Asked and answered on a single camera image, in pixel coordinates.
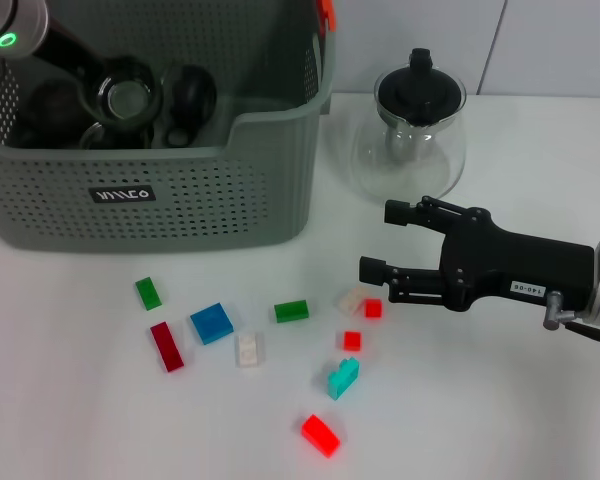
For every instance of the dark clay teapot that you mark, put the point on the dark clay teapot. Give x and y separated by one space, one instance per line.
55 107

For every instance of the blue square toy brick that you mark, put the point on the blue square toy brick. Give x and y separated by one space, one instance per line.
212 324

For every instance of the teal toy brick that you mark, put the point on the teal toy brick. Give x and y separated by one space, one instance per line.
342 380

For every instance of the grey perforated storage bin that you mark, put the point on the grey perforated storage bin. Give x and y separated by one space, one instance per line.
180 200

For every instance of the black teapot lid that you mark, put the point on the black teapot lid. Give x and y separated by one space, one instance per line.
420 90

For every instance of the green translucent toy brick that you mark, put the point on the green translucent toy brick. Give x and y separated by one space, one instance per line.
290 312
149 294

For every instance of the small red toy brick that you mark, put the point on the small red toy brick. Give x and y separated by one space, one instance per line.
352 341
373 308

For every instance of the white translucent toy brick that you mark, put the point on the white translucent toy brick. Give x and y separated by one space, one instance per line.
247 350
351 301

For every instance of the bright red sloped toy brick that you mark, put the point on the bright red sloped toy brick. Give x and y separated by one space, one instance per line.
320 435

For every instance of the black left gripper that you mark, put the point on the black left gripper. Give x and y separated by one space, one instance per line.
67 60

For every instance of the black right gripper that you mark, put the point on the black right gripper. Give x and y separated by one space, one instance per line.
515 265

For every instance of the long dark red toy brick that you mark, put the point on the long dark red toy brick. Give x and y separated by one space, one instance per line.
167 347

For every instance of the clear glass teapot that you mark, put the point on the clear glass teapot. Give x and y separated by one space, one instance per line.
410 175

